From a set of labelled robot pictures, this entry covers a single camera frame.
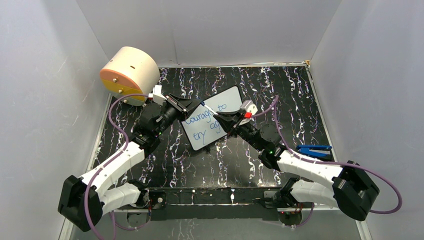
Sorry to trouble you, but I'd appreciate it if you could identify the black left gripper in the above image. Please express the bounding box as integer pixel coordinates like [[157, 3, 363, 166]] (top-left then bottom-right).
[[155, 94, 202, 137]]

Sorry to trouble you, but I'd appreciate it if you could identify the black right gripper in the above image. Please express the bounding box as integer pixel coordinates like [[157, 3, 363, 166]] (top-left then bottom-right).
[[214, 109, 264, 152]]

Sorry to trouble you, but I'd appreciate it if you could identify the blue and white marker pen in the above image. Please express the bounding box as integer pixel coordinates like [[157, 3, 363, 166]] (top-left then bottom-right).
[[196, 101, 218, 117]]

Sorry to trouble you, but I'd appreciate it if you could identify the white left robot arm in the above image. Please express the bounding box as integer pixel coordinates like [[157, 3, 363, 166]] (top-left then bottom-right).
[[57, 88, 242, 232]]

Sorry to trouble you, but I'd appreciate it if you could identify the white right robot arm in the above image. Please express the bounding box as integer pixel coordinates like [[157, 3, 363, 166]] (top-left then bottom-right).
[[228, 112, 380, 221]]

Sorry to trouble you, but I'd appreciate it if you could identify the small black-framed whiteboard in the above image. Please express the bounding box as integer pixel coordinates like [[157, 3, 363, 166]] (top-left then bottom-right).
[[181, 85, 242, 151]]

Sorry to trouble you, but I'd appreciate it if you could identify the blue whiteboard eraser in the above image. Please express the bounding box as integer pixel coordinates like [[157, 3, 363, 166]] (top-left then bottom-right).
[[295, 145, 333, 159]]

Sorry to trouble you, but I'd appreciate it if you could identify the beige and orange cylinder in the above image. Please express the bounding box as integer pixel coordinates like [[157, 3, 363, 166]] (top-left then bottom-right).
[[99, 46, 160, 106]]

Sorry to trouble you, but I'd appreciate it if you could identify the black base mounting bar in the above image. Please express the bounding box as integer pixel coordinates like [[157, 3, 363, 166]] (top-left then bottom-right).
[[145, 187, 316, 222]]

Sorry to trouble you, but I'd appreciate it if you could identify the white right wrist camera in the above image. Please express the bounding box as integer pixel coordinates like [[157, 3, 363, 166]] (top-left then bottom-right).
[[239, 100, 258, 126]]

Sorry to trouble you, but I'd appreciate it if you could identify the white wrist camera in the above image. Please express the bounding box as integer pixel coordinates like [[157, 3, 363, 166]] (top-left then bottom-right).
[[148, 85, 167, 106], [239, 100, 258, 126]]

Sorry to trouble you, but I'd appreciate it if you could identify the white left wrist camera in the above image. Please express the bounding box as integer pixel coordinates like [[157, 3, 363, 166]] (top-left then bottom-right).
[[148, 85, 167, 106]]

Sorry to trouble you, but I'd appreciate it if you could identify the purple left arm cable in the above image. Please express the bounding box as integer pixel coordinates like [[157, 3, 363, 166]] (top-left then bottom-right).
[[83, 94, 154, 240]]

